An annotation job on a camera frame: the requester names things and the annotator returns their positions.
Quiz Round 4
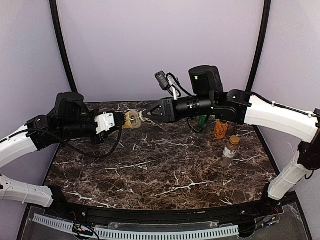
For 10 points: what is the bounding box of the yellow tea bottle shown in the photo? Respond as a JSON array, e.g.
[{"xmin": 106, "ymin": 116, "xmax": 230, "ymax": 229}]
[{"xmin": 123, "ymin": 110, "xmax": 146, "ymax": 129}]

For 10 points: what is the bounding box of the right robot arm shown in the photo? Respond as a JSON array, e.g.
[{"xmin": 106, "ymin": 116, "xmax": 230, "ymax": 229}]
[{"xmin": 140, "ymin": 65, "xmax": 320, "ymax": 202}]

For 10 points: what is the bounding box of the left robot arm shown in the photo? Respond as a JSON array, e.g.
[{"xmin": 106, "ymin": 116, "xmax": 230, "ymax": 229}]
[{"xmin": 0, "ymin": 92, "xmax": 126, "ymax": 208}]

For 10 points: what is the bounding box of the green plastic bottle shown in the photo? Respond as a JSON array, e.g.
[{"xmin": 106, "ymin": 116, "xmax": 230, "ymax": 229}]
[{"xmin": 198, "ymin": 115, "xmax": 210, "ymax": 129}]

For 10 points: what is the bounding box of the orange juice bottle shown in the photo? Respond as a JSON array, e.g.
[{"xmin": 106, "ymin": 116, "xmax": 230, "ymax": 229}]
[{"xmin": 214, "ymin": 119, "xmax": 228, "ymax": 139}]

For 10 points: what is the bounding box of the brown coffee bottle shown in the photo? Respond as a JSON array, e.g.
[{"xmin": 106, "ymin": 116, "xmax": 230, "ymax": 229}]
[{"xmin": 221, "ymin": 135, "xmax": 240, "ymax": 168}]

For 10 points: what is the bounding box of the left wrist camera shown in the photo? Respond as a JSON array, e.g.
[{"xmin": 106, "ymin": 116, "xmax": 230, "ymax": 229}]
[{"xmin": 94, "ymin": 112, "xmax": 117, "ymax": 135}]

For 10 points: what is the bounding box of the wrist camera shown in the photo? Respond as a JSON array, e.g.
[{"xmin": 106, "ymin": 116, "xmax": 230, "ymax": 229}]
[
  {"xmin": 94, "ymin": 112, "xmax": 117, "ymax": 135},
  {"xmin": 154, "ymin": 71, "xmax": 181, "ymax": 100}
]

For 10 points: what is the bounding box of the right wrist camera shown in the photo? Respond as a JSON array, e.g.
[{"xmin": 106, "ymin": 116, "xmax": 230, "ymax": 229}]
[{"xmin": 154, "ymin": 71, "xmax": 181, "ymax": 100}]

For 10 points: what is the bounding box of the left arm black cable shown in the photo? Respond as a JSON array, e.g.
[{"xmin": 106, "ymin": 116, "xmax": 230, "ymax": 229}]
[{"xmin": 26, "ymin": 124, "xmax": 124, "ymax": 159}]

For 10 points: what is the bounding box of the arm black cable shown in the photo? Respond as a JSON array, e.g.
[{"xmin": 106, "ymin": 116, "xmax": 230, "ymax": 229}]
[
  {"xmin": 303, "ymin": 167, "xmax": 316, "ymax": 180},
  {"xmin": 26, "ymin": 124, "xmax": 124, "ymax": 159}
]

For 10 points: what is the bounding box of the black front rail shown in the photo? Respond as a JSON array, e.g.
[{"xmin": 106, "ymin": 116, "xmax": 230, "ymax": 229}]
[{"xmin": 50, "ymin": 201, "xmax": 267, "ymax": 226}]

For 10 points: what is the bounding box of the white slotted cable duct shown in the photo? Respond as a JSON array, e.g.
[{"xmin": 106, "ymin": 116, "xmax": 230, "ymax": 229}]
[{"xmin": 32, "ymin": 214, "xmax": 240, "ymax": 240}]

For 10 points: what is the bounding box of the left black frame post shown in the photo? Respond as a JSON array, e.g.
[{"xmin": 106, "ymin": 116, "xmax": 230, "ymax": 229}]
[{"xmin": 49, "ymin": 0, "xmax": 78, "ymax": 93}]

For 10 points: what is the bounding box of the black frame post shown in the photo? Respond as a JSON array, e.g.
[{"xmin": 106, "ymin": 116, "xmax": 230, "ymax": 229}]
[
  {"xmin": 245, "ymin": 0, "xmax": 272, "ymax": 92},
  {"xmin": 49, "ymin": 0, "xmax": 78, "ymax": 93}
]

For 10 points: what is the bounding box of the right black frame post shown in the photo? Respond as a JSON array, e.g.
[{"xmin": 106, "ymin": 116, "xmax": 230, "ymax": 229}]
[{"xmin": 245, "ymin": 0, "xmax": 272, "ymax": 92}]

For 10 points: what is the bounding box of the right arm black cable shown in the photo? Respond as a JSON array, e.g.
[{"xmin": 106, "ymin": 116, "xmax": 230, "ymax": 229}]
[{"xmin": 303, "ymin": 167, "xmax": 316, "ymax": 180}]

